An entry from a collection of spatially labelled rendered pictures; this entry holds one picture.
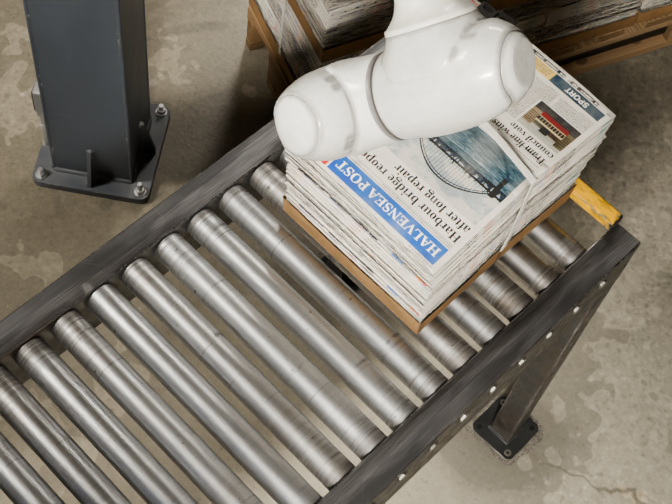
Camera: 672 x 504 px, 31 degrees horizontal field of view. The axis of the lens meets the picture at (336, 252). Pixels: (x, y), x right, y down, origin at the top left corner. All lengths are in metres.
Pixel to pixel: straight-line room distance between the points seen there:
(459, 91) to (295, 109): 0.19
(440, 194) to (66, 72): 1.10
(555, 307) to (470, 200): 0.30
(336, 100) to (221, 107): 1.65
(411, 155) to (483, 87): 0.44
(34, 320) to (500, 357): 0.68
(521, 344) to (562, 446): 0.86
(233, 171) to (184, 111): 1.06
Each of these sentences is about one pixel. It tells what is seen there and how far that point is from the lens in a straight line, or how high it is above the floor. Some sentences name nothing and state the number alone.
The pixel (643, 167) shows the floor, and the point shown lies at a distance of 3.09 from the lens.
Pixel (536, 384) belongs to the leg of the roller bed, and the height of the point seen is 0.30.
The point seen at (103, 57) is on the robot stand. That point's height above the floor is 0.46.
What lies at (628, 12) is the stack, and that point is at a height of 0.20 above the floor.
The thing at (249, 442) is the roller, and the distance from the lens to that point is 1.73.
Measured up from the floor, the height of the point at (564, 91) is 1.03.
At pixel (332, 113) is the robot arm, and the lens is 1.33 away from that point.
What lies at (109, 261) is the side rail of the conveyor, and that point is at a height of 0.80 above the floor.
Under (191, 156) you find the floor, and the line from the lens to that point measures 2.90.
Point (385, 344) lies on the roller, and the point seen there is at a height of 0.80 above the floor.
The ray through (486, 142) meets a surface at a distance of 1.72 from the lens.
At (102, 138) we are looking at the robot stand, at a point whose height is 0.18.
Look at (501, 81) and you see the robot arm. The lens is 1.27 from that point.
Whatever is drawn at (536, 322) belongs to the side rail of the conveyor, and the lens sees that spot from 1.87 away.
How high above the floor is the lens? 2.42
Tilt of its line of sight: 60 degrees down
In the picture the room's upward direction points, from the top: 12 degrees clockwise
